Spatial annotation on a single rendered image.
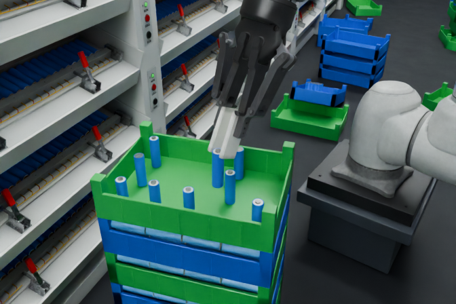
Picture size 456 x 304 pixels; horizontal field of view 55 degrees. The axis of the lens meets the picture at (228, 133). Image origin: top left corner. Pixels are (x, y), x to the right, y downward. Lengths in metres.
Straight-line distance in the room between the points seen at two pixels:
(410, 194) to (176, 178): 0.69
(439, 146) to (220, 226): 0.63
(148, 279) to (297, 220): 0.75
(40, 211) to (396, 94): 0.88
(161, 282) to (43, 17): 0.54
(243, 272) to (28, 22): 0.58
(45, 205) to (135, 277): 0.29
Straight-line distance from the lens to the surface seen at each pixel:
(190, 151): 0.87
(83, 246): 1.18
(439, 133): 1.13
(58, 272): 1.14
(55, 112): 0.97
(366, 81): 2.40
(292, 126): 1.92
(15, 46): 0.86
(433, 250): 1.50
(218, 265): 0.74
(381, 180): 1.26
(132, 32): 1.12
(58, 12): 0.94
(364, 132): 1.20
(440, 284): 1.40
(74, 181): 1.07
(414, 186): 1.33
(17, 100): 0.96
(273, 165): 0.83
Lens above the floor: 0.98
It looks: 31 degrees down
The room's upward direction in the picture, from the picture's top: straight up
